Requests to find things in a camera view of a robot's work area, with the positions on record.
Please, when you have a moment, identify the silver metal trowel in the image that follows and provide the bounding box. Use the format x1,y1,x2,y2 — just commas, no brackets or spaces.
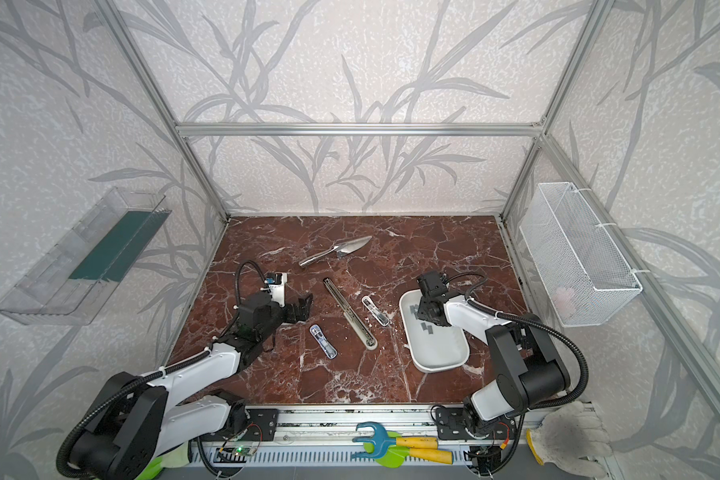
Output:
298,236,372,268

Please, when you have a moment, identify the pink object in basket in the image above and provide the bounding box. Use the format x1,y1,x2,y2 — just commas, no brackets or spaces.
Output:
552,287,577,320

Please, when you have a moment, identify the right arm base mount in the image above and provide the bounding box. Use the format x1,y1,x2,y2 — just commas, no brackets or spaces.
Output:
429,404,515,443

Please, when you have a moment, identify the green garden hand shovel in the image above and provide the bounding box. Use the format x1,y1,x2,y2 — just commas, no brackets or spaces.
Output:
351,447,453,468

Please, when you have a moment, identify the aluminium frame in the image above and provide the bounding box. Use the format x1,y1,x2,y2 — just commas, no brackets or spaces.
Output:
93,1,720,423

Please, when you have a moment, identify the white mini stapler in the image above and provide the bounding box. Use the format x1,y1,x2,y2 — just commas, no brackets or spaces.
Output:
361,295,391,327

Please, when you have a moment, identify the teal garden hand rake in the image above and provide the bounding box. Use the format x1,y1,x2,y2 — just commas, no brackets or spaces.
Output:
352,421,440,458

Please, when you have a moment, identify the green circuit board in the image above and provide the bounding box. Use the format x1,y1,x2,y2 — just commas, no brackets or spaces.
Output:
217,446,258,462

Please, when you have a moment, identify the white oval tray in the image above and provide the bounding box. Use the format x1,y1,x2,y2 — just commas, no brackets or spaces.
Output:
399,290,470,374

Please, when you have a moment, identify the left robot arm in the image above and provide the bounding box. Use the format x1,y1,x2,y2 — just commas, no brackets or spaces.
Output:
55,273,314,479

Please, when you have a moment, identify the clear plastic wall shelf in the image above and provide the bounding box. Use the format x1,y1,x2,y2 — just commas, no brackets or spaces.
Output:
0,187,171,326

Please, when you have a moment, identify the white wire mesh basket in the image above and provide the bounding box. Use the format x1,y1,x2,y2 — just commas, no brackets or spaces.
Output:
520,182,643,327

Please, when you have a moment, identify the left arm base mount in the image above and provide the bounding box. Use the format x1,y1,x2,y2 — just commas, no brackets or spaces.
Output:
224,408,280,442

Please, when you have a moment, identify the green work glove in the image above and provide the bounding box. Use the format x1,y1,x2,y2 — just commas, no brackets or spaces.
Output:
136,442,191,480

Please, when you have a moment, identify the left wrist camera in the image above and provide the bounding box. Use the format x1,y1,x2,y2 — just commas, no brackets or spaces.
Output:
265,272,288,307

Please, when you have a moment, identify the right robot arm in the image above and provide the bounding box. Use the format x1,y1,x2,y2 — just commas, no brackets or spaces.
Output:
417,270,590,434

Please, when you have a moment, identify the white cloth glove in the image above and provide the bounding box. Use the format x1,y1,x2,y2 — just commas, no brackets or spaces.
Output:
526,401,613,479

